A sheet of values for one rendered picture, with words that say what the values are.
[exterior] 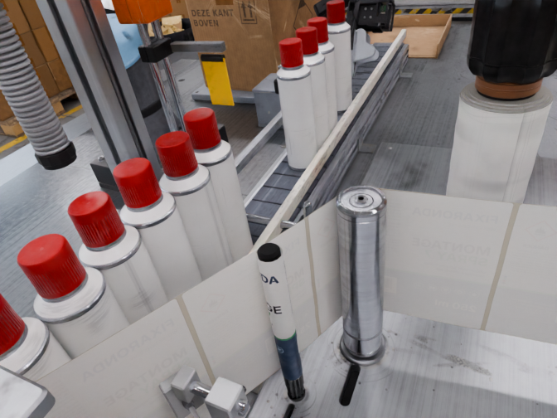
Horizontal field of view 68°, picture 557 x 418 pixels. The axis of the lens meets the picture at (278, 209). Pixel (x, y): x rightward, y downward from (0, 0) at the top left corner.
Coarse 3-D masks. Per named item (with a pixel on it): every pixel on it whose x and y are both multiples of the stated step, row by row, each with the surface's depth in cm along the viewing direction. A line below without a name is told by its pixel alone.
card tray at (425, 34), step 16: (400, 16) 140; (416, 16) 138; (432, 16) 136; (448, 16) 134; (368, 32) 142; (384, 32) 139; (416, 32) 135; (432, 32) 133; (416, 48) 123; (432, 48) 121
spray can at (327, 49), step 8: (312, 24) 66; (320, 24) 66; (320, 32) 66; (320, 40) 67; (320, 48) 67; (328, 48) 68; (328, 56) 68; (328, 64) 69; (328, 72) 70; (328, 80) 70; (328, 88) 71; (336, 88) 73; (328, 96) 72; (336, 96) 74; (328, 104) 73; (336, 104) 74; (328, 112) 74; (336, 112) 75; (336, 120) 76
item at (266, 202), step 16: (384, 48) 113; (400, 48) 112; (368, 64) 105; (352, 80) 98; (352, 96) 91; (368, 96) 90; (272, 176) 70; (288, 176) 69; (320, 176) 68; (272, 192) 66; (288, 192) 65; (256, 208) 63; (272, 208) 63; (256, 224) 60; (256, 240) 57
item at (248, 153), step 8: (280, 112) 70; (272, 120) 68; (280, 120) 68; (264, 128) 66; (272, 128) 66; (256, 136) 64; (264, 136) 64; (256, 144) 62; (248, 152) 60; (256, 152) 62; (240, 160) 59; (248, 160) 61; (240, 168) 59
